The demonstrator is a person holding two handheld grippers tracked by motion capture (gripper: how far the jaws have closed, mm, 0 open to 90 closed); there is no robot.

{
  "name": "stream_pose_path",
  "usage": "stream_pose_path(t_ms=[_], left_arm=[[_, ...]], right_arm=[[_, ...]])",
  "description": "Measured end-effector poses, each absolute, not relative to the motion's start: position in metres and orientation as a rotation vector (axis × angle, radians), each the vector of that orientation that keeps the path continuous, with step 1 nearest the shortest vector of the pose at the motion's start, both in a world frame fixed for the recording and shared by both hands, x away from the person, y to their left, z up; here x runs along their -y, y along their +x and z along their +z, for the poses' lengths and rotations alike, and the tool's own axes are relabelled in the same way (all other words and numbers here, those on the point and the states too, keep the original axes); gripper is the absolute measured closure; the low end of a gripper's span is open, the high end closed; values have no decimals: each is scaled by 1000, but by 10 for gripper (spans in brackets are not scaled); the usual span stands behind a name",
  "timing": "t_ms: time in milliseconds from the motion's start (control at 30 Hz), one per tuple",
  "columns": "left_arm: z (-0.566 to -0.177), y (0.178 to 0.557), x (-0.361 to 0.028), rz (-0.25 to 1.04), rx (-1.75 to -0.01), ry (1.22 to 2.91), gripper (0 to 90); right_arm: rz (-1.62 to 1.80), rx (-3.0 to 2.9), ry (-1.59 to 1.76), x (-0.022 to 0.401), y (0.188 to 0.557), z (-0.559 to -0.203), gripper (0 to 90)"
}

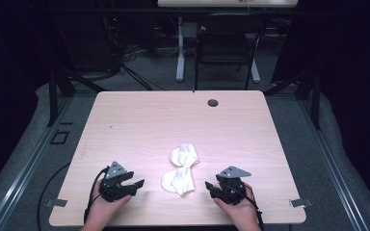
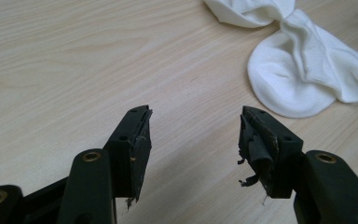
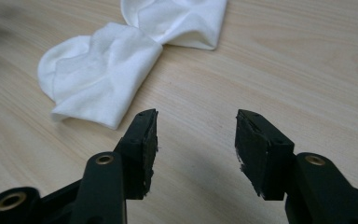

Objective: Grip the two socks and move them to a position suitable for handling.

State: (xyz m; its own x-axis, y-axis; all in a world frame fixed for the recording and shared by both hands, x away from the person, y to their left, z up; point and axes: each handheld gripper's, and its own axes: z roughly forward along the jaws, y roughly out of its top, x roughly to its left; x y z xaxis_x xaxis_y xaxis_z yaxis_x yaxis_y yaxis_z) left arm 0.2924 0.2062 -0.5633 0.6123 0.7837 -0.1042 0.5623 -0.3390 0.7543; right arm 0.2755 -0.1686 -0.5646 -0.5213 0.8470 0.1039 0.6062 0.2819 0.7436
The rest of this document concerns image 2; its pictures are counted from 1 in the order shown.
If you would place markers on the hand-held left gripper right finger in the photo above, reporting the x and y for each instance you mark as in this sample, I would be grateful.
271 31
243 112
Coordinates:
270 149

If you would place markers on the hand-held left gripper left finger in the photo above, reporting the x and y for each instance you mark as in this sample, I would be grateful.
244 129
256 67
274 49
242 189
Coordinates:
127 155

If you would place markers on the white sock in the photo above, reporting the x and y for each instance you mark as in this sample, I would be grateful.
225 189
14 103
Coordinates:
295 74

